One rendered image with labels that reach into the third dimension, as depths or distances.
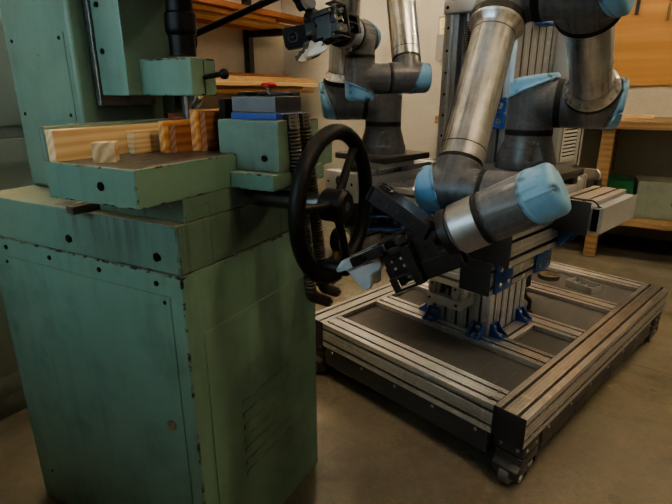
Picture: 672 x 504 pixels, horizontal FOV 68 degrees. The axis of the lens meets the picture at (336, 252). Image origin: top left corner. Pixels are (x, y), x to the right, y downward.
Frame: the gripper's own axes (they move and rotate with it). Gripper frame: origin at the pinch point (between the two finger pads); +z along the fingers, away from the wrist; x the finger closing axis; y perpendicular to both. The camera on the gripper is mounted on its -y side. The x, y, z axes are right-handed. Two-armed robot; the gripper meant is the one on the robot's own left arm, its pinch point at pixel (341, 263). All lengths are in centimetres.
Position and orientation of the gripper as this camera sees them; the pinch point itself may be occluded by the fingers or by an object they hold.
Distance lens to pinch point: 82.4
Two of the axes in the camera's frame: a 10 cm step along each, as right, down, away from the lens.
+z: -7.6, 3.5, 5.4
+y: 4.4, 9.0, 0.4
